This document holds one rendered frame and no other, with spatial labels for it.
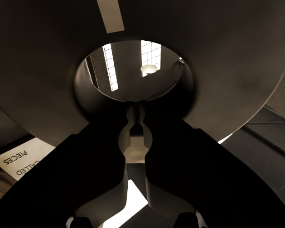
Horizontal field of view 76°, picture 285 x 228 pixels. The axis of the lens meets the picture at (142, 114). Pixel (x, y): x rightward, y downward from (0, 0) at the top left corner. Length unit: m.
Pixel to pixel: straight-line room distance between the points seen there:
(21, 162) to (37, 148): 0.06
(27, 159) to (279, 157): 9.44
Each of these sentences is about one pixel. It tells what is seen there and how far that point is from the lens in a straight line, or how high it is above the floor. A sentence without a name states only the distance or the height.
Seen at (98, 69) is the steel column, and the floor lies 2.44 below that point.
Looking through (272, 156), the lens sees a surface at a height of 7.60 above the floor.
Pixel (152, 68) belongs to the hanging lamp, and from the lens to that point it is 7.09.
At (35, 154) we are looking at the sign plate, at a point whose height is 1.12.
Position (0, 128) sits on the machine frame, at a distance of 0.61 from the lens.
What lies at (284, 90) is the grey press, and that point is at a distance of 2.62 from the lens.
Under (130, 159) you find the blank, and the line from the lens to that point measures 0.16.
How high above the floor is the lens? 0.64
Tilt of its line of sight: 46 degrees up
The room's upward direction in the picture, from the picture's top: 177 degrees clockwise
